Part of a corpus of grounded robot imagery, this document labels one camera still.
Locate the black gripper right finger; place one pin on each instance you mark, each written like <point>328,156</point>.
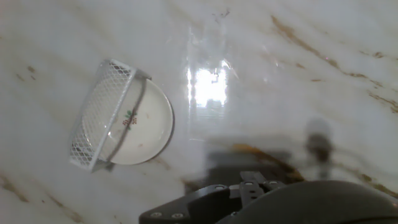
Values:
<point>252,186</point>

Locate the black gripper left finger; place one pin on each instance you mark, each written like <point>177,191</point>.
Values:
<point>199,205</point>

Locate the white plate with berry print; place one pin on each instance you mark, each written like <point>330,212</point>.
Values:
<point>149,130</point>

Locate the marble pattern mat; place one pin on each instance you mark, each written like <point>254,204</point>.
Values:
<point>248,77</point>

